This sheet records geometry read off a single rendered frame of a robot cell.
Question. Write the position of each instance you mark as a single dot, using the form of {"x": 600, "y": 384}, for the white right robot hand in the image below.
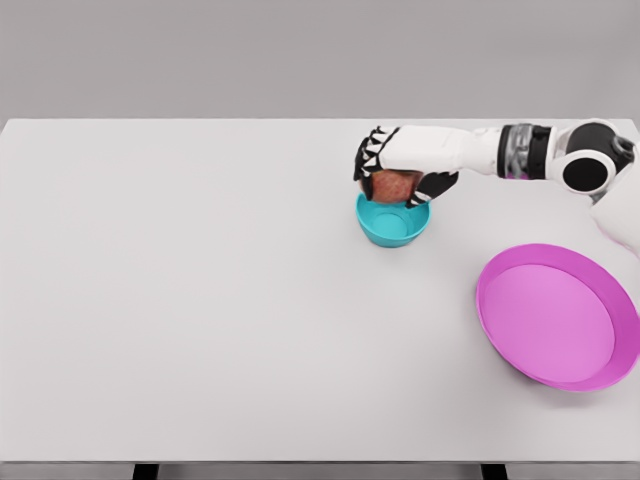
{"x": 415, "y": 150}

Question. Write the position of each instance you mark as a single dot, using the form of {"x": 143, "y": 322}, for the red apple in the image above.
{"x": 392, "y": 187}

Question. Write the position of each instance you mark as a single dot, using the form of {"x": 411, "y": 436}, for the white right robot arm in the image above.
{"x": 550, "y": 150}

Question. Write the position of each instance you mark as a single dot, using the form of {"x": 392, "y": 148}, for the blue bowl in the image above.
{"x": 392, "y": 225}

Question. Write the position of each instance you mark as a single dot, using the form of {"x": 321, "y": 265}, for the pink plate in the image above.
{"x": 552, "y": 320}

